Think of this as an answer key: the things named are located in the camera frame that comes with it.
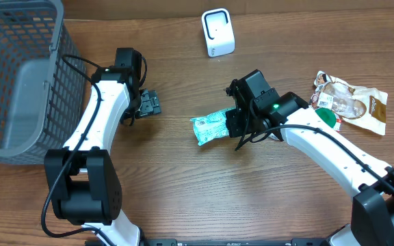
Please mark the teal orange snack packet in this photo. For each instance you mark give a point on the teal orange snack packet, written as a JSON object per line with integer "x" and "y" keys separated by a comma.
{"x": 210, "y": 127}

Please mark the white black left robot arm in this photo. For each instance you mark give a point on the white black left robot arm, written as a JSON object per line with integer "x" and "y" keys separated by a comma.
{"x": 85, "y": 194}

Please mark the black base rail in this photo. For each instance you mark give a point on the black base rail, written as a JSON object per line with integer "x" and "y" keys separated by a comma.
{"x": 292, "y": 242}

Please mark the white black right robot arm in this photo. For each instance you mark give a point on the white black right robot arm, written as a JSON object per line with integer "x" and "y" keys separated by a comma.
{"x": 367, "y": 180}

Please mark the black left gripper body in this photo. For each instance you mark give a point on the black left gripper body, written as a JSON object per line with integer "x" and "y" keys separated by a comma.
{"x": 148, "y": 103}

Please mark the white barcode scanner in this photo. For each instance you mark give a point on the white barcode scanner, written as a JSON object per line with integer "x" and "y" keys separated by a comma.
{"x": 218, "y": 32}

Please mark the beige brown snack bag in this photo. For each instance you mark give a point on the beige brown snack bag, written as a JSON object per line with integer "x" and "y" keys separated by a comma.
{"x": 361, "y": 106}

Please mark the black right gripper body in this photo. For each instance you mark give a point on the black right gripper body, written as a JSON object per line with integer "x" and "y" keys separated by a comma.
{"x": 233, "y": 122}

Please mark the red snack stick packet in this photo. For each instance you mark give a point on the red snack stick packet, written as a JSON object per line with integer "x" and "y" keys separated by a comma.
{"x": 337, "y": 125}

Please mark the grey plastic mesh basket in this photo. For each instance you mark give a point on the grey plastic mesh basket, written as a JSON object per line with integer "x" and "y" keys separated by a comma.
{"x": 41, "y": 81}

